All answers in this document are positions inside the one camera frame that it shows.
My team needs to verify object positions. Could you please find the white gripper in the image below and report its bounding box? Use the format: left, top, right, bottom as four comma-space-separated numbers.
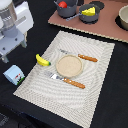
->
0, 1, 35, 64

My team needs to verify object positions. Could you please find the yellow toy banana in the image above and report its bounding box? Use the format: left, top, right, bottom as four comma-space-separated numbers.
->
36, 54, 51, 66

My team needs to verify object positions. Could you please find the light blue milk carton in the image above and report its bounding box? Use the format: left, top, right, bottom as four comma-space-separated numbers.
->
4, 65, 25, 85

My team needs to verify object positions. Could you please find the red toy tomato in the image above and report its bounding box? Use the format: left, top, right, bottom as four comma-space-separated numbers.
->
58, 1, 67, 8

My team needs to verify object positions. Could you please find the grey toy saucepan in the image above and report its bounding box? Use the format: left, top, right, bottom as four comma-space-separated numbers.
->
67, 4, 100, 23

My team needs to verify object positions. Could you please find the yellow toy cheese wedge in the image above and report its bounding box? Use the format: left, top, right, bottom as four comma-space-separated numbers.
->
82, 7, 95, 16

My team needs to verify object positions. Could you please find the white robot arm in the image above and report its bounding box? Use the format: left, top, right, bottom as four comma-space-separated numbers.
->
0, 0, 34, 63

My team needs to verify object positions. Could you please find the grey toy pot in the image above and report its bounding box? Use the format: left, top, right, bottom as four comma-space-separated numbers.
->
54, 0, 78, 18

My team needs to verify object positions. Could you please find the round wooden plate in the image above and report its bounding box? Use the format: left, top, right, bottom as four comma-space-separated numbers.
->
56, 55, 83, 78

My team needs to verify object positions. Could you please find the beige woven placemat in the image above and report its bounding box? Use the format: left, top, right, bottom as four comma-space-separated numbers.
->
14, 31, 114, 128

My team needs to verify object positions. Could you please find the pink toy stove top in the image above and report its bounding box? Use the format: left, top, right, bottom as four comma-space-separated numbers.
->
48, 0, 128, 43

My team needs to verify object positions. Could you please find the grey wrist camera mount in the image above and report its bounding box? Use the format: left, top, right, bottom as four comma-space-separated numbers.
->
0, 32, 27, 63

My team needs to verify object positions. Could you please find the toy knife wooden handle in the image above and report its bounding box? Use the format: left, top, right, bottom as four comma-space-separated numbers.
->
59, 48, 99, 63

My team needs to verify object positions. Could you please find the toy fork wooden handle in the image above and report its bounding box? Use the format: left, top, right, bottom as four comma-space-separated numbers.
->
44, 70, 86, 90

